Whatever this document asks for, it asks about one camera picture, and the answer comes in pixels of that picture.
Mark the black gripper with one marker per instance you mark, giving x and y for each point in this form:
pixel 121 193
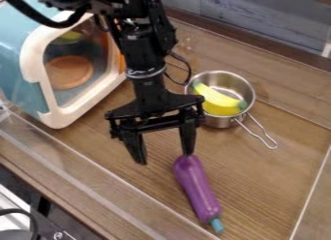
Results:
pixel 157 110

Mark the purple toy eggplant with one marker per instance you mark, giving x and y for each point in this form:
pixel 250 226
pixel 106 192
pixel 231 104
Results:
pixel 193 178

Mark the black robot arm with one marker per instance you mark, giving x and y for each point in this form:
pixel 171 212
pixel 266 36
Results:
pixel 146 37

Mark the yellow toy banana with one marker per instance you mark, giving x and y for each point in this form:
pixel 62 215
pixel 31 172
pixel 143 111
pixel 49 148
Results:
pixel 218 103

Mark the orange microwave turntable plate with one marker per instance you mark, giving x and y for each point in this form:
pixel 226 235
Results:
pixel 69 71

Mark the blue toy microwave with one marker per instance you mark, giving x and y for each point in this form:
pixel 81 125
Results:
pixel 30 44

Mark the clear acrylic barrier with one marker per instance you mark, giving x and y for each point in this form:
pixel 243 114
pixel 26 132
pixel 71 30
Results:
pixel 105 202

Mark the silver pot with handle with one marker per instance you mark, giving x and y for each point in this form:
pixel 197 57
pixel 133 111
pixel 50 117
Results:
pixel 237 87

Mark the black device with cable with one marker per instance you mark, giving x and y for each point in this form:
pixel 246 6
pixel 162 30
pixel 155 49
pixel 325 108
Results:
pixel 39 229

